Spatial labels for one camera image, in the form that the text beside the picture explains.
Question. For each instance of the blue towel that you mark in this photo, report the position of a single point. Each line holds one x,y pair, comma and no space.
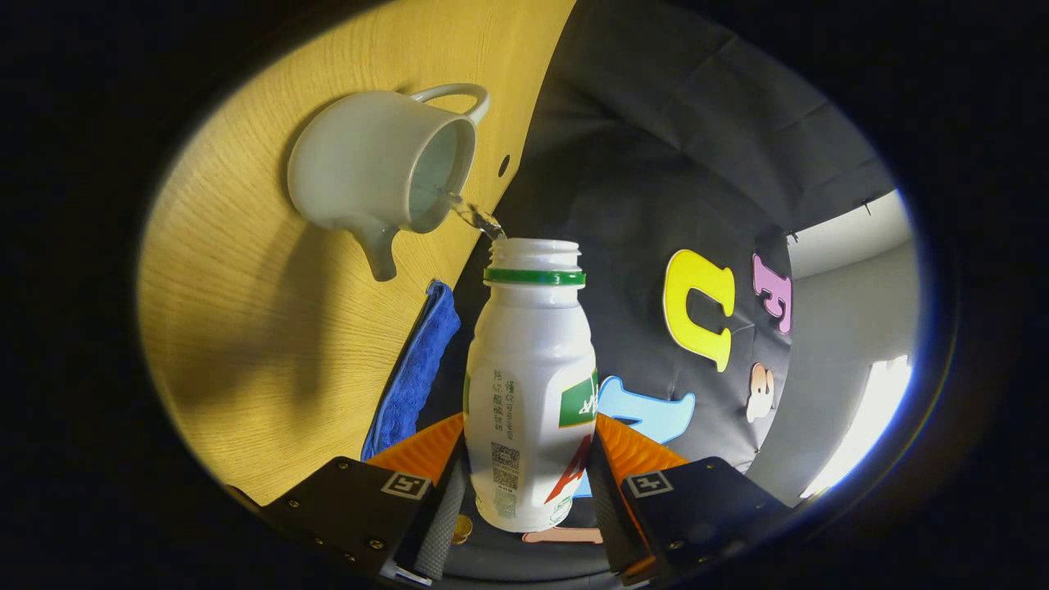
414,369

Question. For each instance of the white water bottle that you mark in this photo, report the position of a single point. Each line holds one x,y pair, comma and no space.
529,385

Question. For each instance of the brown bread slice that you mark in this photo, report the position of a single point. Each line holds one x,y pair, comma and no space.
462,529

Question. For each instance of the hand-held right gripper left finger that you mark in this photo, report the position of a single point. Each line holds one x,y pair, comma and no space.
352,508

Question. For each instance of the white teacup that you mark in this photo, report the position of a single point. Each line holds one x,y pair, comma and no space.
361,156

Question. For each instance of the black backdrop cloth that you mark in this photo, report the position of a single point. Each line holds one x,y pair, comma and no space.
656,164

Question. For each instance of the large ceiling light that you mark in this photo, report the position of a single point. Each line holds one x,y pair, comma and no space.
869,418

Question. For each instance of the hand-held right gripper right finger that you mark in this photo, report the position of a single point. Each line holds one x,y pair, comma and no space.
697,508

